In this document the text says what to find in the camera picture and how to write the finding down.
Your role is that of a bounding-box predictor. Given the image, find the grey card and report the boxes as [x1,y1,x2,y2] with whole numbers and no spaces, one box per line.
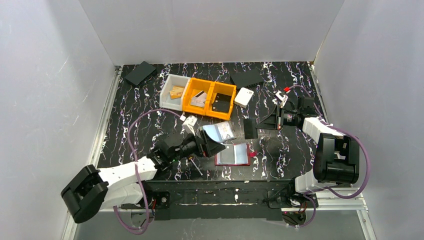
[243,118,258,140]

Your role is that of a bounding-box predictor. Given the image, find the black yellow screwdriver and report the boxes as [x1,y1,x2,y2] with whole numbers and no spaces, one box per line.
[188,156,203,176]

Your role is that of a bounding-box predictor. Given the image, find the yellow bin with black card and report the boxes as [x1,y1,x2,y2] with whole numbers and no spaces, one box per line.
[205,81,236,120]

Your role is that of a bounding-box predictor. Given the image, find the aluminium table rail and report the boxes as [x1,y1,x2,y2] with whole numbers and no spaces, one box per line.
[61,65,123,240]

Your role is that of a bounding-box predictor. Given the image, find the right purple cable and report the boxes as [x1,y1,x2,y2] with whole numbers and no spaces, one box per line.
[288,84,371,229]

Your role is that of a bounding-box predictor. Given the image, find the black flat box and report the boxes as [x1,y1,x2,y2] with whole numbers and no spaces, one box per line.
[230,69,264,90]
[124,61,157,87]

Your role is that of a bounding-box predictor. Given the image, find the black flat box left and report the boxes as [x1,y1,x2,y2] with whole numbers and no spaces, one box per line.
[124,61,157,87]

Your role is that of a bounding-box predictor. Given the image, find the white small box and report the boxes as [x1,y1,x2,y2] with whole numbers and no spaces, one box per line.
[234,87,254,108]

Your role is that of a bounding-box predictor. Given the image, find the black flat box right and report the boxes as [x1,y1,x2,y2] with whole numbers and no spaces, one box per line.
[230,69,264,90]

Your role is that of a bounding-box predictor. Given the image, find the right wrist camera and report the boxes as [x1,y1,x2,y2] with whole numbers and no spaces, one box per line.
[274,87,291,108]

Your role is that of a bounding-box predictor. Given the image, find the black card in bin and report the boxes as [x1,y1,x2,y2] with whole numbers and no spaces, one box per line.
[211,93,232,113]

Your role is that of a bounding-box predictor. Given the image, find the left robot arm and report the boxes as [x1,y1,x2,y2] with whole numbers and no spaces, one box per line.
[60,130,226,224]

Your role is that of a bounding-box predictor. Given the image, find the silver VIP card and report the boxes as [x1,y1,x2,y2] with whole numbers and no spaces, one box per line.
[190,91,208,108]

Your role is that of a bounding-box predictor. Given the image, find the red card holder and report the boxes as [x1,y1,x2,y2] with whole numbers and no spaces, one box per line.
[214,143,257,166]

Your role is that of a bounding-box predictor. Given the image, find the gold card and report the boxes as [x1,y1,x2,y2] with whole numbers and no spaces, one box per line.
[169,85,185,95]
[169,88,184,100]

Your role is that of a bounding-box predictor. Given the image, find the gold card in white bin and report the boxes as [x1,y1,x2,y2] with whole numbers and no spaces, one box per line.
[169,85,185,95]

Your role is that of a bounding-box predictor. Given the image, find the white plastic bin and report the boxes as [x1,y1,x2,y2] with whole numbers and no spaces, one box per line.
[159,74,191,111]

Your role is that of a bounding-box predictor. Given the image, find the yellow bin with silver card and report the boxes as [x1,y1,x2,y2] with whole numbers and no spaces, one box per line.
[182,78,212,116]

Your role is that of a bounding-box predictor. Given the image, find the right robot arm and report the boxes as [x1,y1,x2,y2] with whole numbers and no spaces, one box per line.
[255,96,360,194]

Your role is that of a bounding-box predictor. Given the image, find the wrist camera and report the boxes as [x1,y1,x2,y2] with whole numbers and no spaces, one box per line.
[180,115,198,135]
[274,87,291,108]

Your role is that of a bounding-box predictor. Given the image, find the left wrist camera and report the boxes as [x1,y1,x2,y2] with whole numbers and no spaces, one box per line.
[180,115,198,135]

